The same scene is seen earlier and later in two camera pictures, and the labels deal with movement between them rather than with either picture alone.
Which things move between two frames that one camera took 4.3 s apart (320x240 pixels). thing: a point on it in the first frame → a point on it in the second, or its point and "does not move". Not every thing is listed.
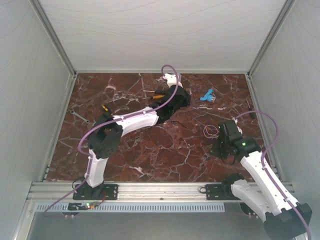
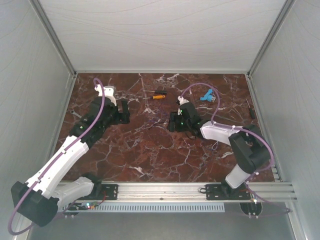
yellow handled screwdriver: (154, 97) does not move
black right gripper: (215, 151) → (173, 124)
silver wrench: (73, 112) does not move
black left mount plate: (101, 192) does not move
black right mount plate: (219, 192) does not move
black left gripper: (188, 99) → (121, 117)
